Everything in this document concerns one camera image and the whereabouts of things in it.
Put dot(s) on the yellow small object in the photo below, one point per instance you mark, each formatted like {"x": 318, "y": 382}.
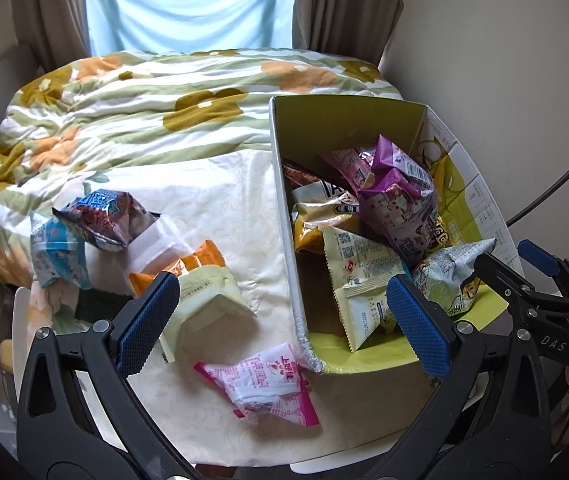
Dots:
{"x": 7, "y": 355}

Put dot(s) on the pink white snack packet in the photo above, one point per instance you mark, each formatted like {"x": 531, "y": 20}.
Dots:
{"x": 259, "y": 380}

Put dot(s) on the yellow brown snack packet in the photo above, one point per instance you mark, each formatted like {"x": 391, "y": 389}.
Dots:
{"x": 437, "y": 235}

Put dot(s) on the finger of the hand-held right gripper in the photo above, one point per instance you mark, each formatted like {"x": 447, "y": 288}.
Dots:
{"x": 509, "y": 287}
{"x": 539, "y": 256}

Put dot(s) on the golden yellow snack packet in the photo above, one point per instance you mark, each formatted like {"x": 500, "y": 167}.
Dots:
{"x": 314, "y": 225}

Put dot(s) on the yellow cardboard box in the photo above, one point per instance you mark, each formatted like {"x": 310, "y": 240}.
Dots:
{"x": 344, "y": 120}

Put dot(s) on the dark brown snack packet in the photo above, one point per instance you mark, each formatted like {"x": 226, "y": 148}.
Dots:
{"x": 300, "y": 175}

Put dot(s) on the light blue snack packet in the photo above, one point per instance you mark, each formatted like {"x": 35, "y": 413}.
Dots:
{"x": 57, "y": 250}

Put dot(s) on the floral quilt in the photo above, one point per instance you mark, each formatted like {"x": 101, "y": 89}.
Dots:
{"x": 114, "y": 120}

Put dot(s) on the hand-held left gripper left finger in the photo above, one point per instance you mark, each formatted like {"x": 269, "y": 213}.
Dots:
{"x": 147, "y": 322}

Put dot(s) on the dark maroon snack packet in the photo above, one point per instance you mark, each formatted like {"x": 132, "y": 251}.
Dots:
{"x": 99, "y": 220}

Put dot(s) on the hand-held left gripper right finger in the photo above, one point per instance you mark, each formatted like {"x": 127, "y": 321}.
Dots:
{"x": 417, "y": 330}

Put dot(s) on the pink striped snack packet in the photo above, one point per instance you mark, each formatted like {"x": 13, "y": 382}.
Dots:
{"x": 347, "y": 165}

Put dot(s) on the purple snack packet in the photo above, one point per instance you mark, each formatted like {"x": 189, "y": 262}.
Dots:
{"x": 397, "y": 205}

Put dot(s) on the orange snack packet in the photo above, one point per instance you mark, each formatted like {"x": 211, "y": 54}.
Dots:
{"x": 209, "y": 255}

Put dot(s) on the black curved rod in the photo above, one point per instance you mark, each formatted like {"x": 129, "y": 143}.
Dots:
{"x": 564, "y": 185}

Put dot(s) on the brown curtain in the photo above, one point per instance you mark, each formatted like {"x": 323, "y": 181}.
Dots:
{"x": 49, "y": 10}
{"x": 349, "y": 5}

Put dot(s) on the pale blue-grey snack packet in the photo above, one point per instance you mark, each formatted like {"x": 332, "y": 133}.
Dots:
{"x": 447, "y": 275}

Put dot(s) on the pale yellow snack packet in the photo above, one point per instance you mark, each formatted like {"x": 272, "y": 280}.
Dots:
{"x": 209, "y": 300}
{"x": 359, "y": 280}

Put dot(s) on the light blue cloth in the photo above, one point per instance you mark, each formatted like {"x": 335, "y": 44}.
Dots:
{"x": 189, "y": 5}

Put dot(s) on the white black snack packet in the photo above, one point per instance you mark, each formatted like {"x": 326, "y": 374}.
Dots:
{"x": 324, "y": 194}

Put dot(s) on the dark green packet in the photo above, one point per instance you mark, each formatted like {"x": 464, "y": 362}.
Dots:
{"x": 99, "y": 305}

